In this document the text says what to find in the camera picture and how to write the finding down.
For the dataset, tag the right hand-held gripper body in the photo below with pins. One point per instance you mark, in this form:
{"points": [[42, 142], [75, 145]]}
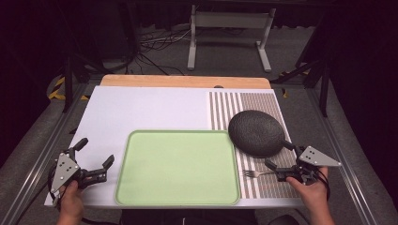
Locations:
{"points": [[316, 157]]}

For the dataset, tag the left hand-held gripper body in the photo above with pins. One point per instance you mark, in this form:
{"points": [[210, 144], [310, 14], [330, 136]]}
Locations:
{"points": [[64, 170]]}

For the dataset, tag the silver metal fork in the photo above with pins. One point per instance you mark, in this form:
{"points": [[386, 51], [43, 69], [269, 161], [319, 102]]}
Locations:
{"points": [[254, 173]]}

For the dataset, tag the person's left hand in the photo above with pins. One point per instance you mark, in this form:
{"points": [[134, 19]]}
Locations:
{"points": [[71, 200]]}

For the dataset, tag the person's right hand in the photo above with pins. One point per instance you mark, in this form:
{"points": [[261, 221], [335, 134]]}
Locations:
{"points": [[314, 193]]}

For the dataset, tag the dark grey speckled pan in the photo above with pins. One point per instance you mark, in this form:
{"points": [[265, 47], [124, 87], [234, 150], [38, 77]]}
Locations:
{"points": [[255, 132]]}

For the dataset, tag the brown white striped mat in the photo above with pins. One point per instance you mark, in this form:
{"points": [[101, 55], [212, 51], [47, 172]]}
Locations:
{"points": [[269, 103]]}

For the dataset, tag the yellow black hazard tape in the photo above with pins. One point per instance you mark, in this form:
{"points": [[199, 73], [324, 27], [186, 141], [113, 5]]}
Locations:
{"points": [[58, 89], [285, 92]]}

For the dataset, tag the black stand legs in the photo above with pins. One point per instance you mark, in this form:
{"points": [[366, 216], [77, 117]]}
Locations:
{"points": [[324, 90], [68, 84]]}

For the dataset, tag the white board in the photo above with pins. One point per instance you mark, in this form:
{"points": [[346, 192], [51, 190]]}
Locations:
{"points": [[140, 106]]}

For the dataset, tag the light green plastic tray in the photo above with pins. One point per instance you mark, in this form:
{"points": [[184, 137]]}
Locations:
{"points": [[176, 167]]}

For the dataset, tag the wooden table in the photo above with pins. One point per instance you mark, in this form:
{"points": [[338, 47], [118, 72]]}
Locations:
{"points": [[184, 81]]}

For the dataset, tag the grey metal stand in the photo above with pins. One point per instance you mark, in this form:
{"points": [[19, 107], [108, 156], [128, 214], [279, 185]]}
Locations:
{"points": [[231, 20]]}

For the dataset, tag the aluminium frame rail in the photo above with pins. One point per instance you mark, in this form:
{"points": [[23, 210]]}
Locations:
{"points": [[40, 159], [341, 140]]}

